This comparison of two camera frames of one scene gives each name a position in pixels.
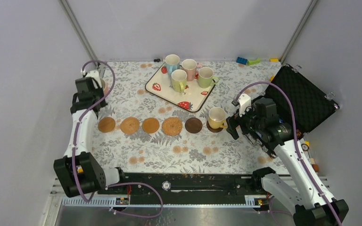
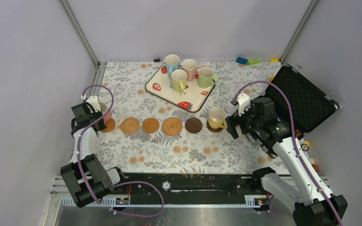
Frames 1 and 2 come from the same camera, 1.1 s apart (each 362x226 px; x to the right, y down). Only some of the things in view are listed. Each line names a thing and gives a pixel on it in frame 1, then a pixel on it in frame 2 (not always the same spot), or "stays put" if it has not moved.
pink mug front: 104,87 to 104,109
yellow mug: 216,117 stays put
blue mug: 172,62 stays put
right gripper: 233,122 stays put
